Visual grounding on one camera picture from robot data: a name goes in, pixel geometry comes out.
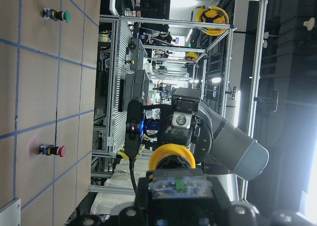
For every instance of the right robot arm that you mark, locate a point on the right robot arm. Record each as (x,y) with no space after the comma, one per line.
(231,148)

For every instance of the red push button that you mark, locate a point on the red push button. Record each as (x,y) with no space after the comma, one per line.
(49,149)

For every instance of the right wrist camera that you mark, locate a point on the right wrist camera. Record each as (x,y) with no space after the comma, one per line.
(134,127)

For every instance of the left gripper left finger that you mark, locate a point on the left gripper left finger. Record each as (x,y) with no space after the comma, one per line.
(143,212)

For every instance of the yellow hard hat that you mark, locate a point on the yellow hard hat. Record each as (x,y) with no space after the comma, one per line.
(191,56)
(212,14)

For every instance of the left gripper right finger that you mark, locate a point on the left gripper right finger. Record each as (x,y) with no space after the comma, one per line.
(232,213)

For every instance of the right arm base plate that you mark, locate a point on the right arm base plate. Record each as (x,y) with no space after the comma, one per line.
(10,214)

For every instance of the green push button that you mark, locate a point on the green push button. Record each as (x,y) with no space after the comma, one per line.
(52,14)

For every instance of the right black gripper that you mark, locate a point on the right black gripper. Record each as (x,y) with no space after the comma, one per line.
(191,130)

